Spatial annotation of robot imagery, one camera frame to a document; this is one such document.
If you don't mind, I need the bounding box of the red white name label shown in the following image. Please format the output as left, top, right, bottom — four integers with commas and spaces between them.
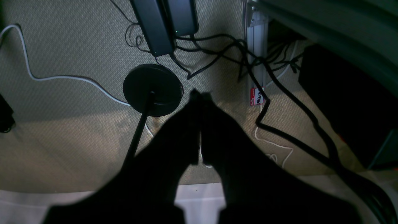
250, 88, 264, 106

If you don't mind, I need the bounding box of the white cable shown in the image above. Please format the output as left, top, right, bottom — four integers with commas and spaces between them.
0, 25, 154, 137

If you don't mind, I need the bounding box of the black box under table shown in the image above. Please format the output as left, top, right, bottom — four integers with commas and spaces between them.
298, 44, 398, 170

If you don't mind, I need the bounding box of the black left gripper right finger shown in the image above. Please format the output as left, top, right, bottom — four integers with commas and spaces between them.
201, 93, 362, 224

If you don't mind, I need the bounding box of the black power adapter left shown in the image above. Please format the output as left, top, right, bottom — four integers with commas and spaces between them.
130, 0, 175, 57

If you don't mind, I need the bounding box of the thick black cable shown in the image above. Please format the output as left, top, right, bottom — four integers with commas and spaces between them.
239, 40, 398, 224

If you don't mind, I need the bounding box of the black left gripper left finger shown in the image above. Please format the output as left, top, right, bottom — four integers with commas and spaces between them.
44, 90, 201, 224

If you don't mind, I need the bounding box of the black round lamp stand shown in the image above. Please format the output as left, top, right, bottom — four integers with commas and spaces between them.
121, 64, 184, 170

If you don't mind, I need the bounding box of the aluminium table leg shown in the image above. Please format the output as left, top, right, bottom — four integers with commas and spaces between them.
243, 0, 270, 96

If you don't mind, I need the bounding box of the black power adapter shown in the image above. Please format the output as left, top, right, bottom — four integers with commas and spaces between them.
130, 0, 175, 57
165, 0, 199, 37

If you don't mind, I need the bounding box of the black power adapter right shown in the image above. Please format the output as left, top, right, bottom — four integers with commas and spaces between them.
165, 0, 199, 37

